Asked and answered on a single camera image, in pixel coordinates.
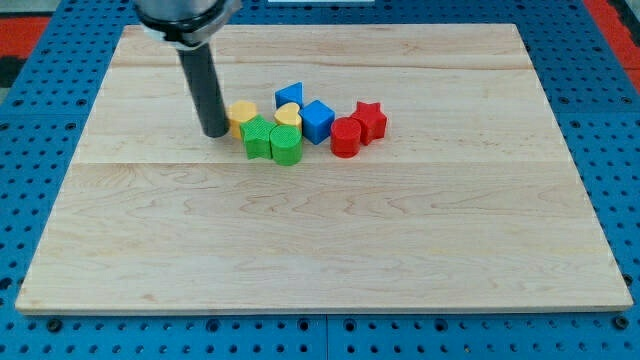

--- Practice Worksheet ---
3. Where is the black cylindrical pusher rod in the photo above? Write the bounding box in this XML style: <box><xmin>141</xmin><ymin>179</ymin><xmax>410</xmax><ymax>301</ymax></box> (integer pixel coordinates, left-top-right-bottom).
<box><xmin>178</xmin><ymin>44</ymin><xmax>229</xmax><ymax>138</ymax></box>

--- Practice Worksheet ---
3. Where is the red cylinder block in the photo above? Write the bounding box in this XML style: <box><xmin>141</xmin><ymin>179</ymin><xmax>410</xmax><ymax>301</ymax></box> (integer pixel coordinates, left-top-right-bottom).
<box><xmin>330</xmin><ymin>117</ymin><xmax>361</xmax><ymax>158</ymax></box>

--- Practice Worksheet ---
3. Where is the yellow heart block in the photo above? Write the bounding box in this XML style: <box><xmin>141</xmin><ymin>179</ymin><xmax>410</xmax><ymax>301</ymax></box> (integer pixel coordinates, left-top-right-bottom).
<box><xmin>274</xmin><ymin>102</ymin><xmax>302</xmax><ymax>131</ymax></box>

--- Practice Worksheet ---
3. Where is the red star block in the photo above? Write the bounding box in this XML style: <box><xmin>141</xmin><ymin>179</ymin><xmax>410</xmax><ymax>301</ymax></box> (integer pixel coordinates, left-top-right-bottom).
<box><xmin>351</xmin><ymin>101</ymin><xmax>388</xmax><ymax>145</ymax></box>

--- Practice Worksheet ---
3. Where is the blue cube block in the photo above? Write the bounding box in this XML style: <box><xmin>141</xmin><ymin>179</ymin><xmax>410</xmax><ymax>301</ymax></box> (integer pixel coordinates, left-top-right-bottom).
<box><xmin>299</xmin><ymin>100</ymin><xmax>335</xmax><ymax>145</ymax></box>

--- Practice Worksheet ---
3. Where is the blue triangle block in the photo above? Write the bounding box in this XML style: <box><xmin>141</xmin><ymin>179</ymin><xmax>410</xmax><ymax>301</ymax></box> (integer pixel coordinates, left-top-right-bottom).
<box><xmin>274</xmin><ymin>82</ymin><xmax>304</xmax><ymax>108</ymax></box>

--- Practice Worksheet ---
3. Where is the green cylinder block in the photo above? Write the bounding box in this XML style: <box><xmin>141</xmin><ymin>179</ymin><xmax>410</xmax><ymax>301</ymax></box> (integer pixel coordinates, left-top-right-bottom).
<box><xmin>270</xmin><ymin>125</ymin><xmax>303</xmax><ymax>166</ymax></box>

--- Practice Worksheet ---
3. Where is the light wooden board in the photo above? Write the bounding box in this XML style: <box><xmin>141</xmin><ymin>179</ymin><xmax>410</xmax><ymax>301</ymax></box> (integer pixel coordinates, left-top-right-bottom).
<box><xmin>15</xmin><ymin>24</ymin><xmax>633</xmax><ymax>315</ymax></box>

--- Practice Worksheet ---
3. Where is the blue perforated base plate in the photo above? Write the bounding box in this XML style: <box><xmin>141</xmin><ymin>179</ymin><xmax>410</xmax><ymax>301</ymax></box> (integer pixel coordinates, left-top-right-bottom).
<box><xmin>1</xmin><ymin>0</ymin><xmax>639</xmax><ymax>359</ymax></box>

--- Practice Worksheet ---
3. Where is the yellow hexagon block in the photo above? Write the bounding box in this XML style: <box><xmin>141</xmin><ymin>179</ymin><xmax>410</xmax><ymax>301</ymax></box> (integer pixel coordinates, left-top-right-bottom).
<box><xmin>227</xmin><ymin>100</ymin><xmax>258</xmax><ymax>139</ymax></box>

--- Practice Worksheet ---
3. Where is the green star block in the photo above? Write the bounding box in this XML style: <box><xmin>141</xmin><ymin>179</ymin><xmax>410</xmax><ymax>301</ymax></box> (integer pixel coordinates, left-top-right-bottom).
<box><xmin>240</xmin><ymin>115</ymin><xmax>276</xmax><ymax>159</ymax></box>

